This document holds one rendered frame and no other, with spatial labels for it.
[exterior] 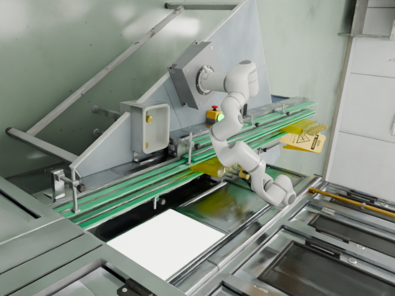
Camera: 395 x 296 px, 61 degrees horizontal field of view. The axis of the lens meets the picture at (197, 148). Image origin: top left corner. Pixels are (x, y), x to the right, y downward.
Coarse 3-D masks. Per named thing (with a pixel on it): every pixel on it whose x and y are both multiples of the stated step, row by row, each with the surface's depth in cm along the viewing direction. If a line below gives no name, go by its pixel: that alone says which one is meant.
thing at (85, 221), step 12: (276, 132) 261; (252, 144) 230; (264, 144) 232; (168, 180) 167; (180, 180) 168; (144, 192) 154; (156, 192) 155; (108, 204) 141; (120, 204) 143; (132, 204) 143; (84, 216) 132; (96, 216) 133; (108, 216) 133; (84, 228) 125
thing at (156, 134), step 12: (156, 108) 167; (168, 108) 164; (144, 120) 153; (156, 120) 169; (168, 120) 166; (144, 132) 155; (156, 132) 172; (168, 132) 168; (144, 144) 157; (156, 144) 169
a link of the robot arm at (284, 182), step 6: (282, 174) 146; (276, 180) 146; (282, 180) 144; (288, 180) 144; (282, 186) 143; (288, 186) 144; (288, 192) 146; (294, 192) 150; (288, 198) 148; (294, 198) 150; (288, 204) 149
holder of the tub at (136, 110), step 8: (136, 104) 158; (144, 104) 159; (152, 104) 160; (160, 104) 161; (136, 112) 155; (136, 120) 156; (136, 128) 157; (136, 136) 158; (136, 144) 160; (136, 152) 166; (152, 152) 175; (136, 160) 164; (144, 160) 165
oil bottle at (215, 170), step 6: (204, 162) 176; (210, 162) 177; (192, 168) 180; (198, 168) 178; (204, 168) 175; (210, 168) 173; (216, 168) 170; (222, 168) 171; (210, 174) 174; (216, 174) 171; (222, 174) 170
